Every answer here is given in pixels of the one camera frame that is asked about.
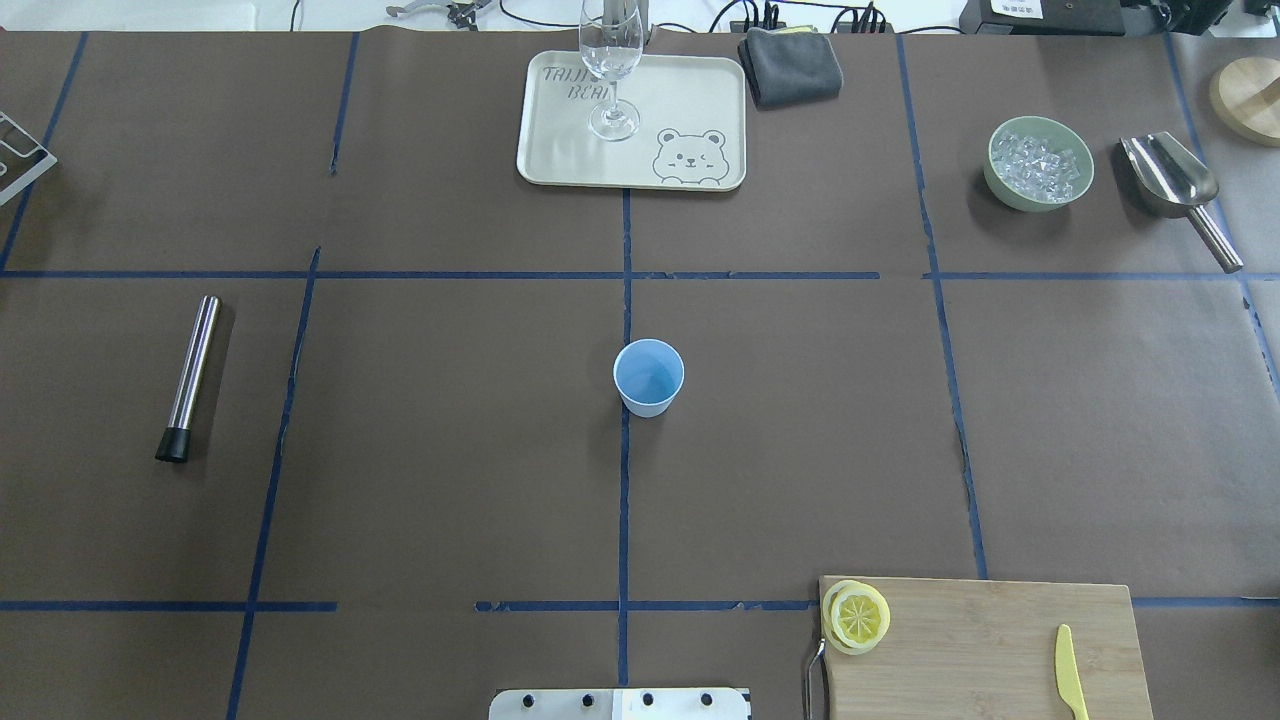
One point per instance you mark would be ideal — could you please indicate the yellow lemon half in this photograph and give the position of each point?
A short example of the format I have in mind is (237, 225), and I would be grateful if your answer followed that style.
(854, 617)

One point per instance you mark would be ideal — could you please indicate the light blue paper cup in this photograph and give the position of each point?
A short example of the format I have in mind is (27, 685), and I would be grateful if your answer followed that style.
(648, 374)

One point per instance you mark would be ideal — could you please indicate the beige bear tray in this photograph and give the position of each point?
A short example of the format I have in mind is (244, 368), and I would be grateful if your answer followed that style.
(692, 133)

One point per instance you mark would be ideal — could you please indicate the grey folded cloth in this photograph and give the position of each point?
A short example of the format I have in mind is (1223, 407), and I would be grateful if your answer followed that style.
(789, 68)

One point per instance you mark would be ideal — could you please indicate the clear wine glass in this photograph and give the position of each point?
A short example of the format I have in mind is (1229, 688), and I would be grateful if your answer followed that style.
(611, 43)

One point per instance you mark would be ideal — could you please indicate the bamboo cutting board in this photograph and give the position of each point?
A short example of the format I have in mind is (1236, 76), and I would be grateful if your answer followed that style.
(968, 649)

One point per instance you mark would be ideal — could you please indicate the green bowl of ice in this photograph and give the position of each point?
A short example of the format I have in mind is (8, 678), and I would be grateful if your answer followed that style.
(1037, 164)

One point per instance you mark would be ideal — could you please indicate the yellow plastic knife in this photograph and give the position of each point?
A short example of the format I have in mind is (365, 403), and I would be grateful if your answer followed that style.
(1067, 677)

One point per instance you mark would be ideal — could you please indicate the steel ice scoop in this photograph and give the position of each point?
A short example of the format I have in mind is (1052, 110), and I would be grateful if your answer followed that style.
(1174, 183)

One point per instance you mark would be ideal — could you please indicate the wooden mug tree stand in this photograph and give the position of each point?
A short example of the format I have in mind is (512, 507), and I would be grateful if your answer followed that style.
(1245, 96)

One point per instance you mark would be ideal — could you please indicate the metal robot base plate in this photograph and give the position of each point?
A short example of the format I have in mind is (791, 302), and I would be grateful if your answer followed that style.
(622, 703)

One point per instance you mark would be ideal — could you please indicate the metal tongs handle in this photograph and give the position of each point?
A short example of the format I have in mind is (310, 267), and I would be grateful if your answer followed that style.
(812, 672)

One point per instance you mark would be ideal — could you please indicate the white wire cup rack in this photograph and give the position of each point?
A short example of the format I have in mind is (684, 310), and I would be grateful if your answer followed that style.
(23, 159)

